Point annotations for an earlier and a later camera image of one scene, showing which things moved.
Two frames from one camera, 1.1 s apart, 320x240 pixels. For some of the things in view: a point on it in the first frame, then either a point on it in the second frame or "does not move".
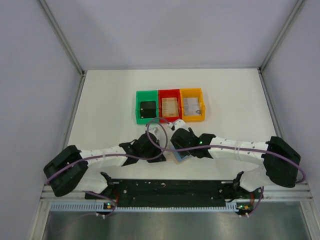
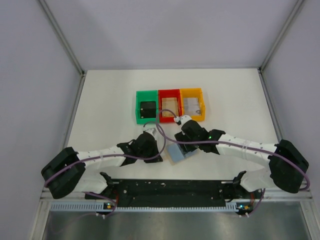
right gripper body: (178, 146) → (187, 148)
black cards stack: (148, 109) does not move
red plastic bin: (170, 93) does not move
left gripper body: (157, 154) does not move
